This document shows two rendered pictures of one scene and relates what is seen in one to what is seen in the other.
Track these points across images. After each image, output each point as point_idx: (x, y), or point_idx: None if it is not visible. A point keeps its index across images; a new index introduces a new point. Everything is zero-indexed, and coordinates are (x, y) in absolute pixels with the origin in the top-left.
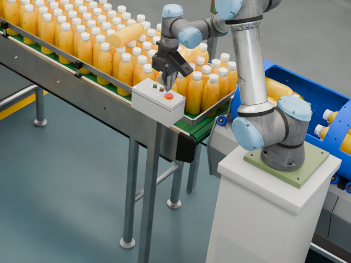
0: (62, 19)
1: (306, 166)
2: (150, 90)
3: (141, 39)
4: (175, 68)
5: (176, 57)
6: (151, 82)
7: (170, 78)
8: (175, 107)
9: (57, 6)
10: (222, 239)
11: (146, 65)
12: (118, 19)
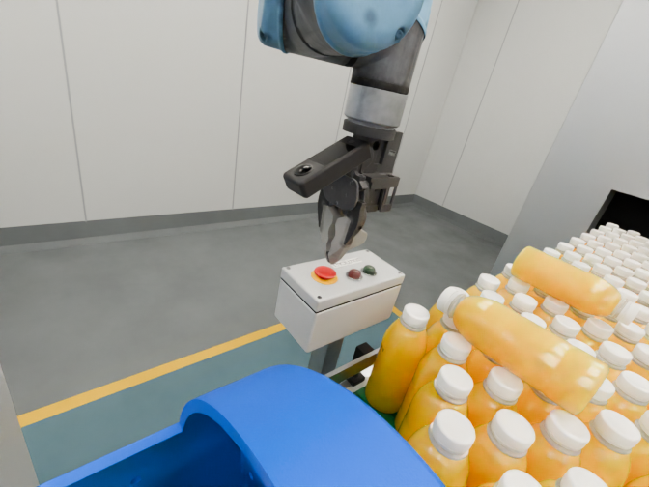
0: (569, 253)
1: None
2: (355, 264)
3: (587, 324)
4: (344, 203)
5: (334, 149)
6: (387, 273)
7: (329, 216)
8: (292, 288)
9: (611, 262)
10: None
11: (461, 291)
12: (643, 310)
